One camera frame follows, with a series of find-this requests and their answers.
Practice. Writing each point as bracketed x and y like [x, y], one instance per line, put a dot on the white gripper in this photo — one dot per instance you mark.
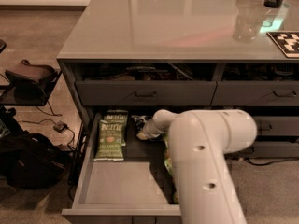
[148, 131]

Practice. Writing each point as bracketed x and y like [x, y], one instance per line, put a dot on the blue kettle chip bag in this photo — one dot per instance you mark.
[139, 122]

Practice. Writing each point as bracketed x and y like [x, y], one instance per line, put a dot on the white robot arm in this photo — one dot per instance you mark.
[197, 142]

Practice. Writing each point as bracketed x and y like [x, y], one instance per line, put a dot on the middle green dang bag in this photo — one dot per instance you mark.
[166, 150]

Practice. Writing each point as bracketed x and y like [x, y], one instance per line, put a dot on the green dang bag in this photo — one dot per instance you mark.
[169, 168]
[166, 150]

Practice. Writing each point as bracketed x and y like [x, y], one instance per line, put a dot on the rear green kettle chip bag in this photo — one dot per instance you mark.
[120, 116]

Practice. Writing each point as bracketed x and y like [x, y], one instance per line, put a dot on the green kettle chip bag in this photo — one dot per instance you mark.
[109, 141]
[120, 116]

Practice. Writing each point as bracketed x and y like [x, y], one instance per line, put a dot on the front green kettle chip bag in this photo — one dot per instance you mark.
[109, 141]

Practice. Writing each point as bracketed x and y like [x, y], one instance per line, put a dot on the front green dang bag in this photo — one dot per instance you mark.
[169, 168]

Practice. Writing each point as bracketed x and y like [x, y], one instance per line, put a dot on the open grey middle drawer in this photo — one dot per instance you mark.
[136, 190]

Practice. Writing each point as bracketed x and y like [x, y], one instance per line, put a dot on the grey top left drawer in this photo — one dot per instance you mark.
[145, 93]

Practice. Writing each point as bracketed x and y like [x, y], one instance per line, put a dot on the grey counter cabinet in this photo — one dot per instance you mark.
[195, 40]

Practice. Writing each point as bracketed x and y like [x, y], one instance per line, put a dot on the grey top right drawer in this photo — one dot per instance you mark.
[257, 93]

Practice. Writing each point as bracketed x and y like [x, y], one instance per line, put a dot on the brown bag on shelf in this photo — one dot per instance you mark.
[25, 75]

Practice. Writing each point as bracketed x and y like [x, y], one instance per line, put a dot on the grey bottom right drawer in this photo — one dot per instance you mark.
[269, 150]

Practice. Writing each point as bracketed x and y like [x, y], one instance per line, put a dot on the grey middle right drawer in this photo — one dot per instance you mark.
[277, 125]

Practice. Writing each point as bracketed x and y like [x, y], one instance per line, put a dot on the black power adapter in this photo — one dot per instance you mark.
[59, 127]

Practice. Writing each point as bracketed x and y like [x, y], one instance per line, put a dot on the black backpack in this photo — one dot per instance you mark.
[31, 161]

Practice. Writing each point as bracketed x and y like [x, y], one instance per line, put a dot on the black side shelf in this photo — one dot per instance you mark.
[27, 94]

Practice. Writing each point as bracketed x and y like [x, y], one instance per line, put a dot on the black white fiducial marker board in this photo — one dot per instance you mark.
[287, 42]

